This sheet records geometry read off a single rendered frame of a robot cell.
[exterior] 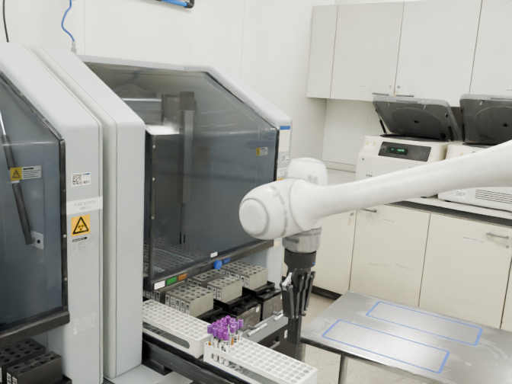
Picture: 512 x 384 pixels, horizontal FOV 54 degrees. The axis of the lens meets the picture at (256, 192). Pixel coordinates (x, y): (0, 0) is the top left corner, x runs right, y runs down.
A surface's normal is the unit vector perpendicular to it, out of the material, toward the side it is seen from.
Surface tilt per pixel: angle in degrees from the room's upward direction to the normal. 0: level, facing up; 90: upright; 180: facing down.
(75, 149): 90
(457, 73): 90
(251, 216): 92
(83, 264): 90
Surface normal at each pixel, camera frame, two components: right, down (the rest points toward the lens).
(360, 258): -0.59, 0.13
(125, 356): 0.80, 0.16
